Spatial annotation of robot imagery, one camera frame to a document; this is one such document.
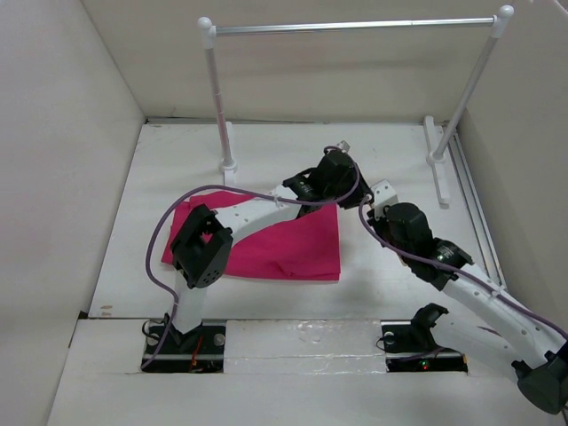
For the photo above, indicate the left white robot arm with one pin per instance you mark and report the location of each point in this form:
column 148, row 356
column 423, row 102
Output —
column 202, row 247

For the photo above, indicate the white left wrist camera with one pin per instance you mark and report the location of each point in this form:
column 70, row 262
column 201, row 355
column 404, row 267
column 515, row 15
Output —
column 344, row 146

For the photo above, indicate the pink trousers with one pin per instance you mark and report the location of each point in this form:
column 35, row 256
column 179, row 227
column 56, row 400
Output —
column 304, row 249

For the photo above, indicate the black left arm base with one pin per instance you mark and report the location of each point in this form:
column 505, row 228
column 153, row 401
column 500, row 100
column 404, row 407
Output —
column 201, row 351

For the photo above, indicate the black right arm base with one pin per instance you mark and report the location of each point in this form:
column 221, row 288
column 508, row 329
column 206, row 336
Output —
column 410, row 347

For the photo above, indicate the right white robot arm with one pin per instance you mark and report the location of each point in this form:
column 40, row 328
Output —
column 530, row 350

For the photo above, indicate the white clothes rack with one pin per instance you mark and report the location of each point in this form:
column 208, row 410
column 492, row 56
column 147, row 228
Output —
column 416, row 70

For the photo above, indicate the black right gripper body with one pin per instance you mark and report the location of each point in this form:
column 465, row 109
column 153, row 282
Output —
column 382, row 232

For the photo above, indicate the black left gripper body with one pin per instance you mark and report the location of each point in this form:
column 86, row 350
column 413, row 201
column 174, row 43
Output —
column 335, row 192

